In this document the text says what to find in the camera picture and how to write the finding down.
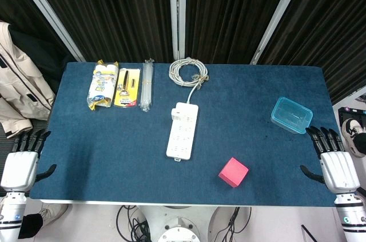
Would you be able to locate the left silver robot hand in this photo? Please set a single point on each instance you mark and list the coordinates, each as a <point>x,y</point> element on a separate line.
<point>18,170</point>

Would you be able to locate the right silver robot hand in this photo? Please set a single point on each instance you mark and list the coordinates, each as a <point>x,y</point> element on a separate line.
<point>338,170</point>

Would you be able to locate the white power strip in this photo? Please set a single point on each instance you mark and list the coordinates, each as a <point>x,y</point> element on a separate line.
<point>181,136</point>

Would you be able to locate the white plug adapter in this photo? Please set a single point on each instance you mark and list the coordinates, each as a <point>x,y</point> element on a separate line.
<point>176,114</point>

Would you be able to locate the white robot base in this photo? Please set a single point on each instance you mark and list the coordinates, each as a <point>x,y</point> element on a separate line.
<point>177,225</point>

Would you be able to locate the white and black sneaker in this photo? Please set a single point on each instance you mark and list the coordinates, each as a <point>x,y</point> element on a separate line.
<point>353,136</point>

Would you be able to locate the beige shoe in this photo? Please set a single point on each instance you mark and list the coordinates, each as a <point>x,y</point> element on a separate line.
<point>53,213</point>

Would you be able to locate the blue transparent plastic container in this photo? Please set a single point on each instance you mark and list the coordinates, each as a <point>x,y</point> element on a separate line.
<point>291,114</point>

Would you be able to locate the beige jacket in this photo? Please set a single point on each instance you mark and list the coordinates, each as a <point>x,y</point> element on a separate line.
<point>20,87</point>

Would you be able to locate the blue table mat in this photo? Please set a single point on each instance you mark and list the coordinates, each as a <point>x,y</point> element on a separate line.
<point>114,153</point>

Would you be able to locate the pink cube box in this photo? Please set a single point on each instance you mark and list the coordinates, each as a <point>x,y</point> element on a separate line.
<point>233,172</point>

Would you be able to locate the lint roller refill pack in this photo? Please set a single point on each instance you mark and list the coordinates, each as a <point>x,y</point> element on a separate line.
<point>101,87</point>

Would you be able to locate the yellow razor blister pack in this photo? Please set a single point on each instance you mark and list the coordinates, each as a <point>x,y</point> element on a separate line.
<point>125,87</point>

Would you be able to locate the aluminium partition post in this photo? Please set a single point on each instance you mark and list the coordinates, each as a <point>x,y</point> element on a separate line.
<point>178,10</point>
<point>48,16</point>
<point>274,16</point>

